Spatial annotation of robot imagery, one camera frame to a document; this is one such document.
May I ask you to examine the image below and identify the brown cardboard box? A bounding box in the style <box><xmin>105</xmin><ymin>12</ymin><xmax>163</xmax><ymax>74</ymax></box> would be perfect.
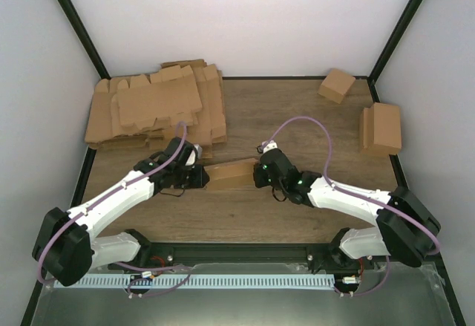
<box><xmin>205</xmin><ymin>158</ymin><xmax>258</xmax><ymax>191</ymax></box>

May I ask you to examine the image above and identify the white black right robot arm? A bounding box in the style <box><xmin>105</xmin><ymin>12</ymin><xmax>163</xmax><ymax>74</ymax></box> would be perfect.
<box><xmin>253</xmin><ymin>143</ymin><xmax>441</xmax><ymax>269</ymax></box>

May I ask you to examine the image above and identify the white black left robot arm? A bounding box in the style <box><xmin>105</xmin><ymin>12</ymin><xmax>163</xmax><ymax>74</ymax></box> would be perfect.
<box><xmin>32</xmin><ymin>137</ymin><xmax>209</xmax><ymax>287</ymax></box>

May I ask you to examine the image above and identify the small folded cardboard box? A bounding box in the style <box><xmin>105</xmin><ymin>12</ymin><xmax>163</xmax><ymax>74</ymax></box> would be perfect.
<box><xmin>318</xmin><ymin>68</ymin><xmax>356</xmax><ymax>104</ymax></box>

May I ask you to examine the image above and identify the large folded cardboard box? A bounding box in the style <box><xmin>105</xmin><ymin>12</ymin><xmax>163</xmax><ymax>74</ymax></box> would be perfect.
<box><xmin>359</xmin><ymin>102</ymin><xmax>402</xmax><ymax>157</ymax></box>

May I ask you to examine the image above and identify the stack of flat cardboard blanks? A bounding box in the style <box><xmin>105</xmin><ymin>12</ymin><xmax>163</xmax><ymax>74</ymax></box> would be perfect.
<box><xmin>85</xmin><ymin>59</ymin><xmax>227</xmax><ymax>158</ymax></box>

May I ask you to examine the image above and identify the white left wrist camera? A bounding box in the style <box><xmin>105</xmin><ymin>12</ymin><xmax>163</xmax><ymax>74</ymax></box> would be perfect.
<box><xmin>186</xmin><ymin>144</ymin><xmax>203</xmax><ymax>166</ymax></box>

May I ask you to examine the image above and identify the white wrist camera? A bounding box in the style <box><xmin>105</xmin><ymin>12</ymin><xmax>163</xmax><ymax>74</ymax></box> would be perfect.
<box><xmin>186</xmin><ymin>144</ymin><xmax>203</xmax><ymax>166</ymax></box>
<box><xmin>257</xmin><ymin>140</ymin><xmax>278</xmax><ymax>154</ymax></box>

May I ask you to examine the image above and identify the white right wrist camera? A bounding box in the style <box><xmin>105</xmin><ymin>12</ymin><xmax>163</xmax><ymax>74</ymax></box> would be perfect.
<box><xmin>257</xmin><ymin>140</ymin><xmax>278</xmax><ymax>154</ymax></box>

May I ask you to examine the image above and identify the black aluminium frame rail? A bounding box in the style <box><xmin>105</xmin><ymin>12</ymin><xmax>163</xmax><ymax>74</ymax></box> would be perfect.
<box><xmin>92</xmin><ymin>242</ymin><xmax>350</xmax><ymax>266</ymax></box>

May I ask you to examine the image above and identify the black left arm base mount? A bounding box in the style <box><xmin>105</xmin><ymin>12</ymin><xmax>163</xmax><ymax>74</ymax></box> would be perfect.
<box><xmin>121</xmin><ymin>229</ymin><xmax>174</xmax><ymax>270</ymax></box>

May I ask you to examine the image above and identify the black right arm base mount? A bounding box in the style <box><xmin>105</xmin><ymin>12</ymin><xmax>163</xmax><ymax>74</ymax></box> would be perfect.
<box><xmin>306</xmin><ymin>227</ymin><xmax>361</xmax><ymax>273</ymax></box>

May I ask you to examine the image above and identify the light blue slotted cable duct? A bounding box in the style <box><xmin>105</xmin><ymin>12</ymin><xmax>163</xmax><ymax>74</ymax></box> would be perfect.
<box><xmin>72</xmin><ymin>274</ymin><xmax>335</xmax><ymax>290</ymax></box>

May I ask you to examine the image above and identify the black left corner frame post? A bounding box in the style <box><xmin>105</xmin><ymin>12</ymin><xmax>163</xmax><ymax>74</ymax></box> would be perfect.
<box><xmin>57</xmin><ymin>0</ymin><xmax>111</xmax><ymax>79</ymax></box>

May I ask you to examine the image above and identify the black corner frame post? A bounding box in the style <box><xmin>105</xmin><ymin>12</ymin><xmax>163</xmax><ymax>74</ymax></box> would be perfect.
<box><xmin>368</xmin><ymin>0</ymin><xmax>424</xmax><ymax>83</ymax></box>
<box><xmin>57</xmin><ymin>0</ymin><xmax>111</xmax><ymax>79</ymax></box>

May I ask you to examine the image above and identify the black right corner frame post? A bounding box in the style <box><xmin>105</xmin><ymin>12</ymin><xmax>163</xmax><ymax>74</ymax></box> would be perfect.
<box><xmin>368</xmin><ymin>0</ymin><xmax>424</xmax><ymax>83</ymax></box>

